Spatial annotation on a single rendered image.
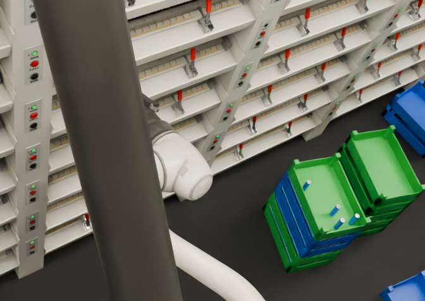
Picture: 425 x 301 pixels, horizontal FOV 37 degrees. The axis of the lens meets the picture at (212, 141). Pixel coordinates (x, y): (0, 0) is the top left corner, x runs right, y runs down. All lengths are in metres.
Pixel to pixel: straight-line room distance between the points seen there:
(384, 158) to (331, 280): 0.54
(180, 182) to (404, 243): 1.69
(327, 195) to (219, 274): 1.17
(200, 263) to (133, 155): 1.18
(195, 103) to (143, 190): 1.84
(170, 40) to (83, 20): 1.49
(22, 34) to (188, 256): 0.56
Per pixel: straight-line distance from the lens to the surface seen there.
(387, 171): 2.67
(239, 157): 2.66
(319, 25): 2.15
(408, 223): 3.01
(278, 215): 2.62
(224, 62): 1.92
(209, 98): 2.07
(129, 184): 0.20
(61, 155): 1.87
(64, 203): 2.22
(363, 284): 2.78
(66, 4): 0.18
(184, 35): 1.69
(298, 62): 2.28
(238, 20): 1.77
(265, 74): 2.19
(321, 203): 2.46
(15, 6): 1.28
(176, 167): 1.42
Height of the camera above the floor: 2.31
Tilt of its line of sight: 54 degrees down
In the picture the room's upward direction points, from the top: 23 degrees clockwise
